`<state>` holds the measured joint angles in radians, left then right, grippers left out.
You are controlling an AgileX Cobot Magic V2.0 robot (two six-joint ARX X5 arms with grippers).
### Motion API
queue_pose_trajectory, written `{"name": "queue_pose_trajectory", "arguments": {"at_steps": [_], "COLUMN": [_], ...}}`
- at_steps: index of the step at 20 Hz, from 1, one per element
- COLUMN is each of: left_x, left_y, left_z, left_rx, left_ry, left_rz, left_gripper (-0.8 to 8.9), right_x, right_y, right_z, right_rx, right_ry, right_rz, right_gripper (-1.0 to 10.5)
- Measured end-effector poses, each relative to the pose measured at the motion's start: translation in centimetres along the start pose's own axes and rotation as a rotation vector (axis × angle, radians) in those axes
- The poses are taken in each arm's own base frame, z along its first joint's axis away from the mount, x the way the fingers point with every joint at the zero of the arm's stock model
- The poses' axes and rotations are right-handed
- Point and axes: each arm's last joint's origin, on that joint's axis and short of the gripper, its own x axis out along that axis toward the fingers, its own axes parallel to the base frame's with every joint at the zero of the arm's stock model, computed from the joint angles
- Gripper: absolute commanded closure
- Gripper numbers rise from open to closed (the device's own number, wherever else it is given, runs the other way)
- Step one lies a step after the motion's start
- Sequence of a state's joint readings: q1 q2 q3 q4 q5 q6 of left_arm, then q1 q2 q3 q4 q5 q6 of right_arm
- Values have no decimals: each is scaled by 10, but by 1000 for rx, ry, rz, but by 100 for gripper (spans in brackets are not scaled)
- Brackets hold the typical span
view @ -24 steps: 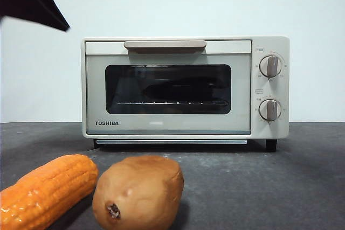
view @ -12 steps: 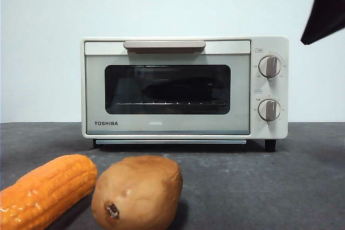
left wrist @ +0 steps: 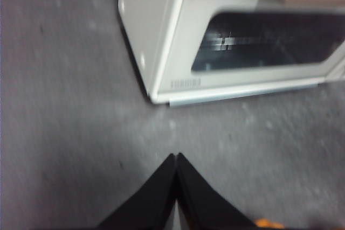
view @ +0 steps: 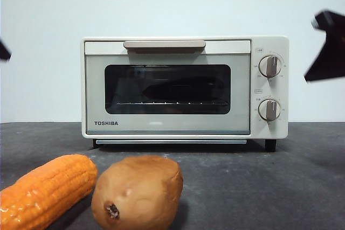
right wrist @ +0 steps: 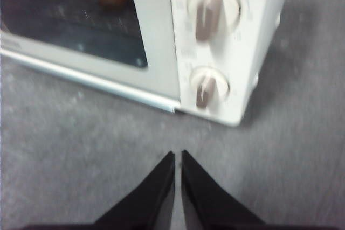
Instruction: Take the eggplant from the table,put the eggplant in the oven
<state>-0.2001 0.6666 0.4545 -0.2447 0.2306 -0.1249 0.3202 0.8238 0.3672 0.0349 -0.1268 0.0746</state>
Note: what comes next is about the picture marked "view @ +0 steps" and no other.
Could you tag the black oven foot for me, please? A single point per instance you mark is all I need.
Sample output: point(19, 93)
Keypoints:
point(94, 143)
point(270, 145)

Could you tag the cream Toshiba toaster oven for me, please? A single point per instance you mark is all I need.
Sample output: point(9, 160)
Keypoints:
point(283, 92)

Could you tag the dark purple eggplant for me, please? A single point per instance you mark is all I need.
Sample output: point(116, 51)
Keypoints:
point(183, 91)

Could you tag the orange corn cob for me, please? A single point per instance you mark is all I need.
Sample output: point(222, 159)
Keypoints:
point(48, 189)

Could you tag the brown potato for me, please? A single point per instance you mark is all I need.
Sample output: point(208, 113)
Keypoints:
point(140, 189)

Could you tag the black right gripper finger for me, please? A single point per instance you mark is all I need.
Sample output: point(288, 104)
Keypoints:
point(331, 57)

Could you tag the beige oven knob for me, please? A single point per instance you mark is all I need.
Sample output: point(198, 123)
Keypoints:
point(269, 110)
point(270, 66)

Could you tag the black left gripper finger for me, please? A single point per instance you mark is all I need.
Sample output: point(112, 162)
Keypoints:
point(4, 51)

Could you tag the metal oven crumb tray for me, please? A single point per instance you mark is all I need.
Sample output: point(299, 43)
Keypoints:
point(169, 142)

